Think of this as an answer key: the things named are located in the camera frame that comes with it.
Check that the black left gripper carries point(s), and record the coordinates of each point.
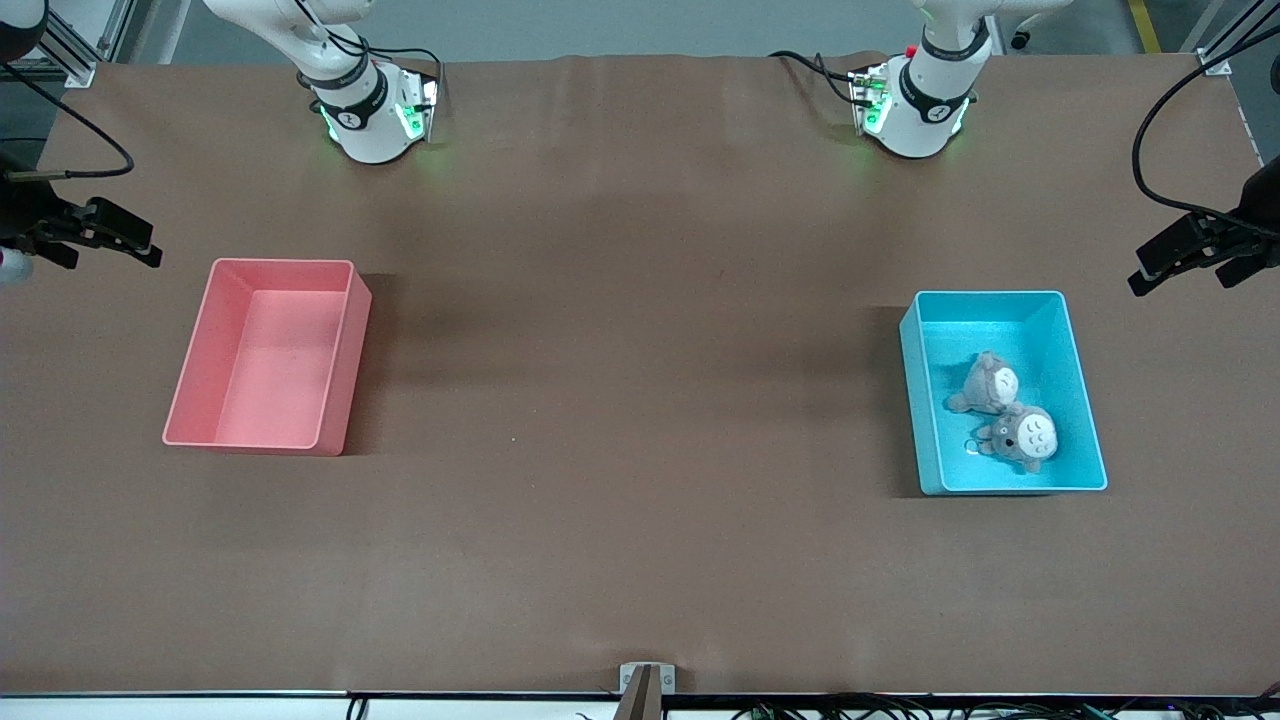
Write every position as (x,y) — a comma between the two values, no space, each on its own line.
(1256,213)

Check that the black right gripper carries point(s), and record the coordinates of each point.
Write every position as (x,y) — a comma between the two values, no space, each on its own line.
(22,215)

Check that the grey plush toy with keyring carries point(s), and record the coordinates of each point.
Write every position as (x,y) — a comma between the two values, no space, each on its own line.
(1030,435)

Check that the pink plastic box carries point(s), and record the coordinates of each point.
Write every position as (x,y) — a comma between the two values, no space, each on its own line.
(260,400)

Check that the blue plastic box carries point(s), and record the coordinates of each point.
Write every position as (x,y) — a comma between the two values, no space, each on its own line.
(930,450)

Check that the aluminium frame profile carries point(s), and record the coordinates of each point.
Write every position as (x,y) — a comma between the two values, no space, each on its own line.
(70,50)
(1215,55)

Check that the metal table edge bracket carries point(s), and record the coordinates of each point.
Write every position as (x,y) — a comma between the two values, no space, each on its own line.
(648,690)

